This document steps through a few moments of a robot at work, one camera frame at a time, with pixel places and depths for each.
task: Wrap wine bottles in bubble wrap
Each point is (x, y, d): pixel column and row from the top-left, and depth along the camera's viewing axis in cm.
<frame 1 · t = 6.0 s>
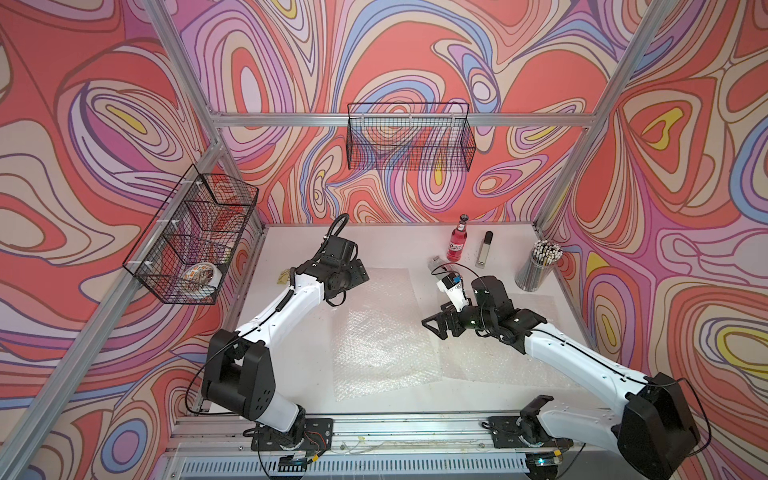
left hand: (359, 277, 87), fingers open
right hand: (436, 322, 80), fingers open
right pink drink bottle: (458, 238, 102), point 12 cm above the table
left bubble wrap sheet: (382, 338, 89), point 3 cm above the table
right bubble wrap sheet: (467, 360, 88), on the table
grey tape dispenser: (437, 266, 105), point 4 cm above the table
silver black marker tube: (484, 250, 110), point 4 cm above the table
metal cup of pencils: (538, 265, 92), point 14 cm above the table

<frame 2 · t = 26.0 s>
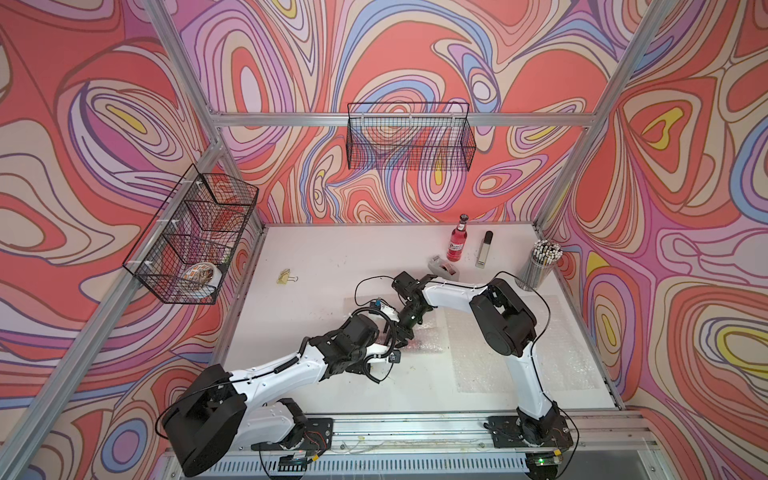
left hand: (371, 341, 86), fingers open
right hand: (389, 350, 88), fingers open
the named things where they were.

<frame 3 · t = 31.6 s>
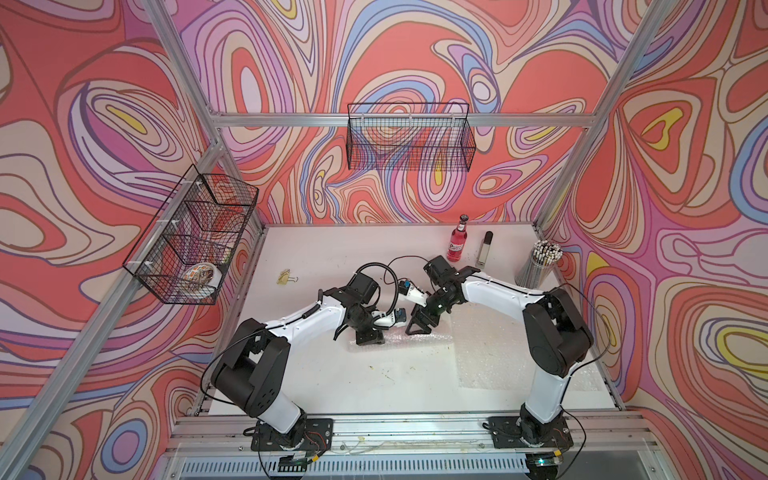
left hand: (382, 332, 87), fingers open
right hand: (416, 327, 87), fingers open
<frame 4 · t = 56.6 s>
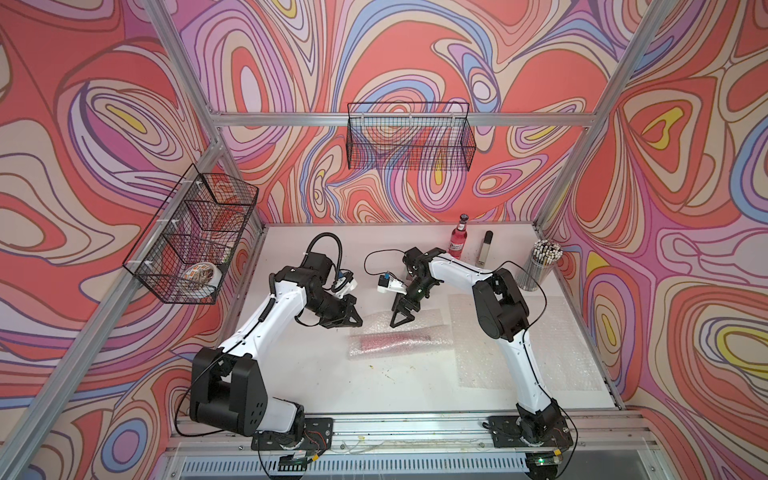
left hand: (363, 323, 77), fingers closed
right hand: (399, 321, 92), fingers open
left pink drink bottle: (371, 342, 84), point 7 cm above the table
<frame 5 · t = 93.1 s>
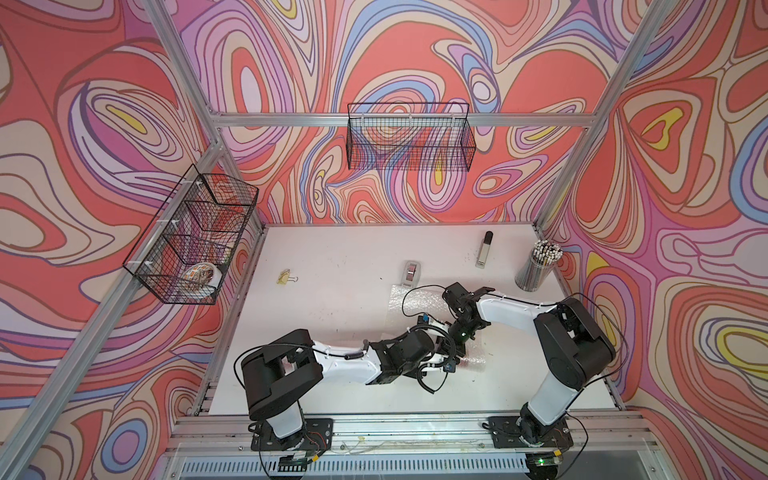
left hand: (429, 350, 85), fingers open
right hand: (443, 361, 85), fingers open
yellow binder clip: (284, 277, 105), point 2 cm above the table
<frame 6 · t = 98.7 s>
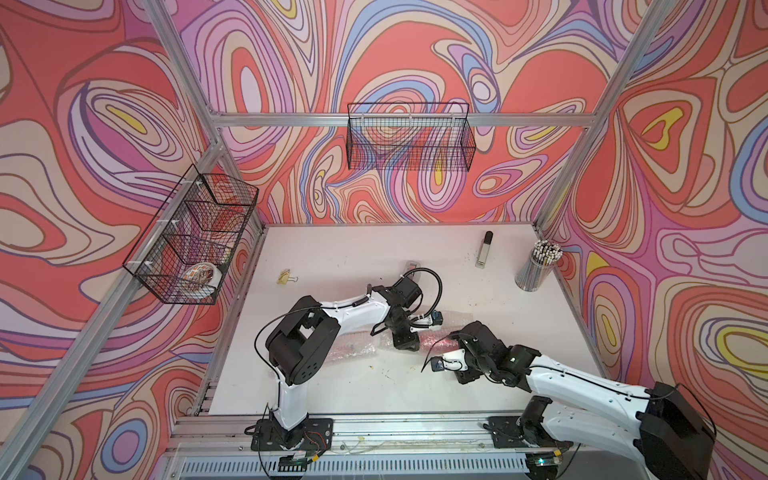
left hand: (417, 342, 88), fingers open
right hand: (458, 351, 84), fingers open
